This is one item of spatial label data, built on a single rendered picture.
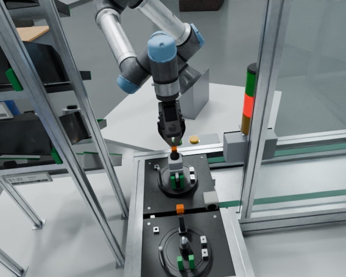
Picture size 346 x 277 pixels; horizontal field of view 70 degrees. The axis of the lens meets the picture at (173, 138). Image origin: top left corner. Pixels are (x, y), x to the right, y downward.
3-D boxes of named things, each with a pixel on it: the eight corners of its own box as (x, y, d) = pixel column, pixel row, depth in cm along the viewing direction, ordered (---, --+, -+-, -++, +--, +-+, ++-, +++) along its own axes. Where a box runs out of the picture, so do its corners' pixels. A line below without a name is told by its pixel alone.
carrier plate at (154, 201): (145, 164, 97) (144, 160, 95) (206, 156, 96) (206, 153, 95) (143, 217, 78) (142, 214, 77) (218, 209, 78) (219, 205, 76)
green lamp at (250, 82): (241, 87, 54) (243, 66, 51) (264, 85, 54) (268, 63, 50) (248, 99, 50) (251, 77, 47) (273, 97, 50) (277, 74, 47)
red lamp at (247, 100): (239, 107, 57) (241, 88, 54) (261, 104, 57) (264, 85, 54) (246, 119, 53) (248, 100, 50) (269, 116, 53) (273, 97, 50)
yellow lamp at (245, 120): (238, 124, 60) (239, 107, 57) (258, 122, 60) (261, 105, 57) (244, 137, 56) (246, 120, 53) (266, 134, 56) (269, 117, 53)
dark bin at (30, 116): (68, 126, 79) (65, 104, 77) (107, 126, 77) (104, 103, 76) (-3, 155, 53) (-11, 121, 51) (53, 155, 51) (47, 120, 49)
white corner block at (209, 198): (202, 199, 81) (202, 192, 79) (216, 198, 81) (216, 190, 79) (204, 211, 78) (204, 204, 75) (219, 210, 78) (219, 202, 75)
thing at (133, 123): (149, 79, 180) (148, 76, 178) (280, 95, 147) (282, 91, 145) (88, 138, 133) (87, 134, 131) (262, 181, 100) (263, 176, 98)
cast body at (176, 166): (169, 164, 85) (167, 148, 80) (182, 162, 85) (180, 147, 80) (171, 182, 78) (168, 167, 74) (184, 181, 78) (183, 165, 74)
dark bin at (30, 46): (48, 81, 69) (43, 54, 67) (91, 79, 67) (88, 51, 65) (-54, 88, 42) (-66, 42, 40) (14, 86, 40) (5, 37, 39)
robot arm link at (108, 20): (79, 4, 99) (114, 90, 76) (95, -19, 94) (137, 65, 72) (103, 20, 108) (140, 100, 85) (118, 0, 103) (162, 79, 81)
